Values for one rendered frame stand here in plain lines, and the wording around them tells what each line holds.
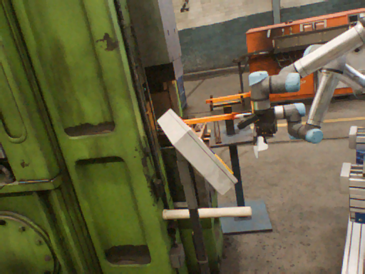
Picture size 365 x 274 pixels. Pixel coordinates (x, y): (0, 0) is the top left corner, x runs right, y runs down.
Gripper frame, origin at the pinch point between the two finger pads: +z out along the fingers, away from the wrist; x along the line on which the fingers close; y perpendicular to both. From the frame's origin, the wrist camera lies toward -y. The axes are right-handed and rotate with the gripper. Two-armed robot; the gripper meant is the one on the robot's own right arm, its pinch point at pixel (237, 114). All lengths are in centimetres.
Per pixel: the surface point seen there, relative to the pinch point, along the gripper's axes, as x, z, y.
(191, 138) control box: -73, 11, -16
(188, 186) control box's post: -60, 19, 9
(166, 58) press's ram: -17, 29, -39
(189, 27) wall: 768, 151, -44
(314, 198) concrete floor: 67, -48, 102
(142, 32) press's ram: -17, 38, -53
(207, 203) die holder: -16, 23, 46
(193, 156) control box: -73, 11, -10
